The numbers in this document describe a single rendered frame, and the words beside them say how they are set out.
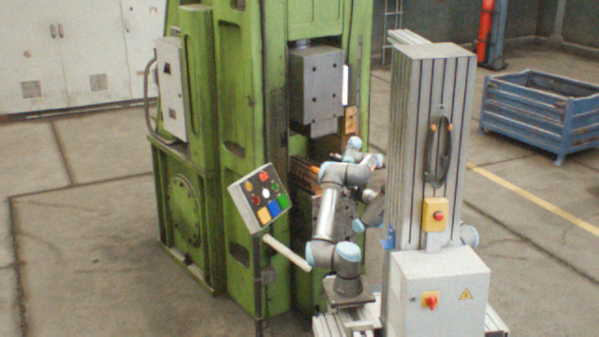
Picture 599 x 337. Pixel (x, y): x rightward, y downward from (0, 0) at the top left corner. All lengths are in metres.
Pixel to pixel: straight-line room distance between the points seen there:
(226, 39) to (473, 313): 2.15
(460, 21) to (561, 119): 5.18
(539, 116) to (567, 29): 5.51
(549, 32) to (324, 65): 9.48
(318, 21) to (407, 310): 1.89
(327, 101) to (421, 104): 1.40
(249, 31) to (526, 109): 4.39
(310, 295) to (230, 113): 1.28
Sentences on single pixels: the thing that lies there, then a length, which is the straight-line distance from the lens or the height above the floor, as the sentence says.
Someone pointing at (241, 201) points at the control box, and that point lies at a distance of 3.36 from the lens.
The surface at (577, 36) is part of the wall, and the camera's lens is 12.47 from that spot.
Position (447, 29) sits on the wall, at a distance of 11.77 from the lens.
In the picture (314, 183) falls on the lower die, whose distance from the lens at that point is 3.87.
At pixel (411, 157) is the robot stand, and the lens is 2.48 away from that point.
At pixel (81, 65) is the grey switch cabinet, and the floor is 0.63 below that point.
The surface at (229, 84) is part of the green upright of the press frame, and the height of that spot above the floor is 1.53.
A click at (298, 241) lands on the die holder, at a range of 4.14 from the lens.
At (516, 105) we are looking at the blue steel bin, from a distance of 7.42.
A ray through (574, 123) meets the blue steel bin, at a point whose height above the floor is 0.43.
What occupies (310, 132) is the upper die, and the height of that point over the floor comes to 1.31.
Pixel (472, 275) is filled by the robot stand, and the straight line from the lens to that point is 2.57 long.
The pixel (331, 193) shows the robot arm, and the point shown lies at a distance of 3.12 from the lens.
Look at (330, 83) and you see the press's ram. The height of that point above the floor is 1.58.
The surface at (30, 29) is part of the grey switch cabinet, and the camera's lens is 8.63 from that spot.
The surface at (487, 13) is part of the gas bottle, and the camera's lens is 11.02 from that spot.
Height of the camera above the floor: 2.55
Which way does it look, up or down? 23 degrees down
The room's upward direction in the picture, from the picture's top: straight up
